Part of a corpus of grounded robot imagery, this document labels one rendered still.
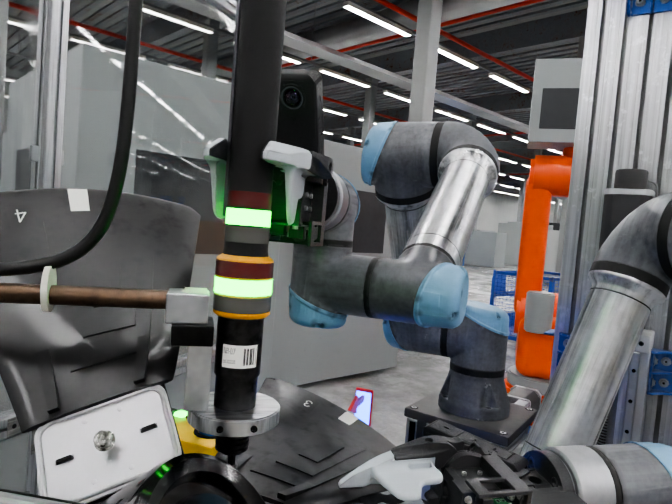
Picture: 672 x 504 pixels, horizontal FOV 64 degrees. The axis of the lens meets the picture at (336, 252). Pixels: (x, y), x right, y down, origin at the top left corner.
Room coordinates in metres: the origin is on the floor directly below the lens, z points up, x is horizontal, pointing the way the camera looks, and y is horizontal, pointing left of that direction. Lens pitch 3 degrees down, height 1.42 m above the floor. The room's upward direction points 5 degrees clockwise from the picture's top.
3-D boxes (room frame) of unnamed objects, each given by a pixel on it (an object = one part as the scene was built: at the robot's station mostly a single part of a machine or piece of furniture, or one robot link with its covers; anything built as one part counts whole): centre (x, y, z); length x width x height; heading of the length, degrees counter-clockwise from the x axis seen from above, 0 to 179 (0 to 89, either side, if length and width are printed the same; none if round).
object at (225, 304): (0.41, 0.07, 1.35); 0.04 x 0.04 x 0.01
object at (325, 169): (0.47, 0.03, 1.46); 0.09 x 0.05 x 0.02; 178
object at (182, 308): (0.40, 0.08, 1.31); 0.09 x 0.07 x 0.10; 104
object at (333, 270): (0.67, 0.00, 1.34); 0.11 x 0.08 x 0.11; 67
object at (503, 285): (7.26, -2.85, 0.49); 1.27 x 0.88 x 0.98; 134
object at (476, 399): (1.15, -0.33, 1.09); 0.15 x 0.15 x 0.10
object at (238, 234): (0.41, 0.07, 1.40); 0.03 x 0.03 x 0.01
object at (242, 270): (0.41, 0.07, 1.38); 0.04 x 0.04 x 0.01
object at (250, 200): (0.41, 0.07, 1.43); 0.03 x 0.03 x 0.01
